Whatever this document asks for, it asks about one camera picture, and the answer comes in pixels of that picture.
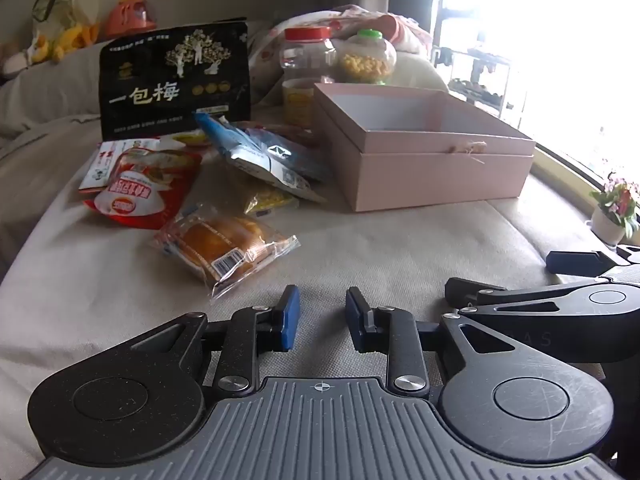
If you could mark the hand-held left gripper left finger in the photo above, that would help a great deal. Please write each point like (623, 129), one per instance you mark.
(289, 317)

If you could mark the pink cardboard box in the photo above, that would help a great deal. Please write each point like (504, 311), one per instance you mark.
(425, 180)

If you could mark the white and orange plush toy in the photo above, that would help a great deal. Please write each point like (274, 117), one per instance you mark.
(35, 50)

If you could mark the floral blanket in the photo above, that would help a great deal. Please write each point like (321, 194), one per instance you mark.
(400, 30)

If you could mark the clear bread packet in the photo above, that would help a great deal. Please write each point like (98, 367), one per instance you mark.
(225, 240)

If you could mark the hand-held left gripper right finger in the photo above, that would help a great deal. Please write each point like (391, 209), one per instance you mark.
(357, 320)

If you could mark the red chip bag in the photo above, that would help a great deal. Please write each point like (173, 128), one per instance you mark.
(145, 190)

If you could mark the small yellow orange packet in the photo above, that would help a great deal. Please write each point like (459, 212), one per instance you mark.
(190, 138)

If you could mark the yellow labelled jar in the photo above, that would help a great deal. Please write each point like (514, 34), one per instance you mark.
(297, 102)

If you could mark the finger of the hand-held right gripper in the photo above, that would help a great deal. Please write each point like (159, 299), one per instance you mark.
(570, 261)
(470, 290)

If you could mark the clear jar with green lid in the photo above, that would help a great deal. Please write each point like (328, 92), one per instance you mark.
(365, 62)

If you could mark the blue and white snack packet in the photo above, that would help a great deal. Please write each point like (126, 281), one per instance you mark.
(250, 155)

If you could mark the clear jar with red lid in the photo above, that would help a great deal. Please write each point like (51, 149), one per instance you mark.
(307, 55)

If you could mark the black snack bag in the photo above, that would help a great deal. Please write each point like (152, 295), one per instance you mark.
(150, 100)

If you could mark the yellow snack packet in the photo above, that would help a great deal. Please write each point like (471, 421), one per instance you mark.
(270, 199)

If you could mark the potted flowers in white pot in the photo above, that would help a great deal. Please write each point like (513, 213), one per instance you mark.
(612, 225)

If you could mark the white and red snack packet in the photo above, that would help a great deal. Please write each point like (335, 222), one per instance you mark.
(100, 165)

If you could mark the orange toy helmet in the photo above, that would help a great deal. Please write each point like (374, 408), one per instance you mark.
(130, 17)

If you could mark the yellow plush toy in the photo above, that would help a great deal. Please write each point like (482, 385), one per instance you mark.
(75, 37)

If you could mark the pale tote bag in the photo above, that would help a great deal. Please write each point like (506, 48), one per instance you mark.
(75, 5)

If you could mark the black window rack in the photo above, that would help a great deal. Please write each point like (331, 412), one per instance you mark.
(480, 85)

